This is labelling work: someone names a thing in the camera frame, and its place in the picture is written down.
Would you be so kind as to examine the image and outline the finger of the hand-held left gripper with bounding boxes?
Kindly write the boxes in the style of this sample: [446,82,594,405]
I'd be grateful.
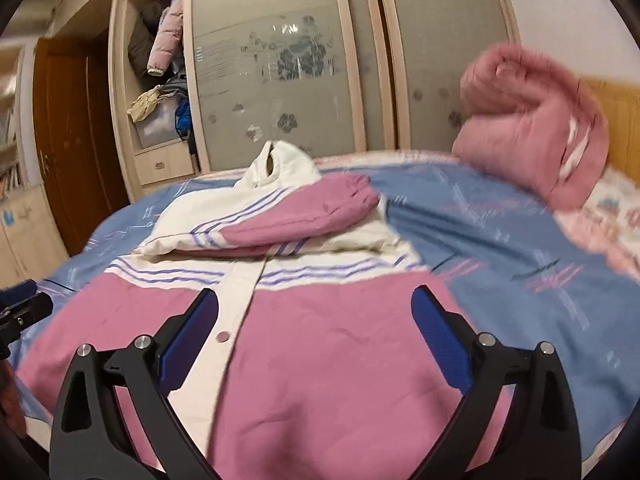
[0,281,39,309]
[0,292,54,342]

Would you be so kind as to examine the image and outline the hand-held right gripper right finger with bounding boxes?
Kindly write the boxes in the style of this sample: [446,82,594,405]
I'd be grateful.
[411,285,582,480]

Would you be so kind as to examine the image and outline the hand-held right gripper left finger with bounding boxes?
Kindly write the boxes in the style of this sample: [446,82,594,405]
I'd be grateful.
[49,288,221,480]

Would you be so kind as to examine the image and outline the pink and white jacket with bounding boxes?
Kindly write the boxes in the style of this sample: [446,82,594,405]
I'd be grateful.
[15,140,517,480]

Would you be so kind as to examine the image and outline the grey folded clothes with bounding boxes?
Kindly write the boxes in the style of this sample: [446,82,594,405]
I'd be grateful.
[160,75,189,102]

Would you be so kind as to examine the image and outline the person's left hand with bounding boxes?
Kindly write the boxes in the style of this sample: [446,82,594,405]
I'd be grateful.
[0,362,27,437]

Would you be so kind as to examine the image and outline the beige low cabinet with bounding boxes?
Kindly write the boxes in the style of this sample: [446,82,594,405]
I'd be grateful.
[0,184,69,282]

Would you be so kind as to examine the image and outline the blue striped bed sheet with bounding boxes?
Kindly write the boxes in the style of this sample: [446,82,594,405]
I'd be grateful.
[20,162,640,466]

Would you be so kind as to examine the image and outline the row of books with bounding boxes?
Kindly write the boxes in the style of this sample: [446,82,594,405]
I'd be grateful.
[0,144,24,192]

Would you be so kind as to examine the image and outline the brown wooden door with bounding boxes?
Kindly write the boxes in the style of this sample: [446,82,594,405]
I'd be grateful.
[32,30,132,257]

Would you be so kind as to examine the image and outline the beige wardrobe drawer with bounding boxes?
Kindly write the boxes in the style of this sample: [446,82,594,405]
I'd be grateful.
[136,146,199,184]

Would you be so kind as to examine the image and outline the beige bookshelf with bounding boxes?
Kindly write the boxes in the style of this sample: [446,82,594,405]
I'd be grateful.
[0,42,27,196]

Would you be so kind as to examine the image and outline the translucent storage box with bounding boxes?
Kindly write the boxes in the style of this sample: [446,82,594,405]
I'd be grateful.
[134,100,189,149]

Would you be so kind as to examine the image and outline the blue clothing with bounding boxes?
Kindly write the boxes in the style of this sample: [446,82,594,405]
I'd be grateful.
[174,97,194,137]

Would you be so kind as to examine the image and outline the yellowish crumpled cloth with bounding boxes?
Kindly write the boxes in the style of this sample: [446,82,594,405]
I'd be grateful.
[127,87,164,122]

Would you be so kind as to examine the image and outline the rolled pink quilt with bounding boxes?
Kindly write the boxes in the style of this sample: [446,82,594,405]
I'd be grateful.
[450,42,612,212]

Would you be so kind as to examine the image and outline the dark hanging jacket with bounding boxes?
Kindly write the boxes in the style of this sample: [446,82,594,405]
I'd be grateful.
[127,2,162,79]

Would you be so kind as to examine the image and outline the beige wardrobe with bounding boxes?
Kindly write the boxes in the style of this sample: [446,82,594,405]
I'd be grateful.
[109,0,522,188]

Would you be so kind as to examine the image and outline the frosted door with small flowers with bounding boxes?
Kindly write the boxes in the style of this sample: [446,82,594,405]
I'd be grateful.
[372,0,521,157]

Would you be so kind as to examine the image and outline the frosted door with large flowers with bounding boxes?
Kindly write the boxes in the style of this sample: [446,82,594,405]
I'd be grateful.
[185,0,367,172]

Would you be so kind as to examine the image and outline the pink hanging puffer jacket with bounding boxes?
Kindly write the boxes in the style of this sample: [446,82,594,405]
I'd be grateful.
[147,0,184,77]

